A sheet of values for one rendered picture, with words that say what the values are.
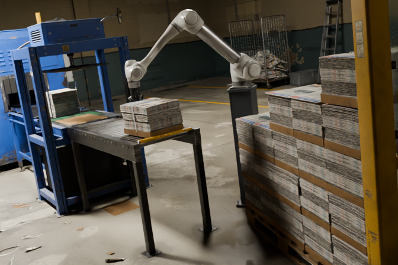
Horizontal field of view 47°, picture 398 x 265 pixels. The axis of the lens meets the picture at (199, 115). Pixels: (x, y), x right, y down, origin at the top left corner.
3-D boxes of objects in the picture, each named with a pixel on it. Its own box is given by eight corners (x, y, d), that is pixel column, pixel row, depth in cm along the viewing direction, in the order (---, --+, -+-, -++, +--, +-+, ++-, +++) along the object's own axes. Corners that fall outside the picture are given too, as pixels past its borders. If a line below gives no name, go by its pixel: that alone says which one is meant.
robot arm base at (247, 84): (230, 87, 387) (229, 80, 386) (255, 84, 379) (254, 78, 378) (224, 90, 370) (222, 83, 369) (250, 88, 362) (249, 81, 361)
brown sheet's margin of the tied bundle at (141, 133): (183, 129, 329) (183, 123, 329) (150, 138, 312) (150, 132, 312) (171, 127, 342) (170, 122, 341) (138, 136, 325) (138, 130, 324)
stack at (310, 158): (290, 210, 362) (281, 109, 347) (394, 278, 252) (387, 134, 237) (246, 222, 351) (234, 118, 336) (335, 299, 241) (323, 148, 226)
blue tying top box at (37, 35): (106, 38, 440) (102, 17, 437) (44, 45, 407) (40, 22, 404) (88, 41, 477) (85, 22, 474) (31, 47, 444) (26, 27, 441)
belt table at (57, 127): (127, 123, 446) (125, 113, 445) (63, 138, 411) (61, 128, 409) (99, 118, 503) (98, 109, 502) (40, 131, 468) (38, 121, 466)
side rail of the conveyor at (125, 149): (142, 160, 307) (140, 143, 305) (135, 162, 304) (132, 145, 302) (73, 138, 416) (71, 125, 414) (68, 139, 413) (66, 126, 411)
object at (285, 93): (315, 85, 289) (315, 83, 289) (343, 88, 262) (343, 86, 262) (264, 94, 278) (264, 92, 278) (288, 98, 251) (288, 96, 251)
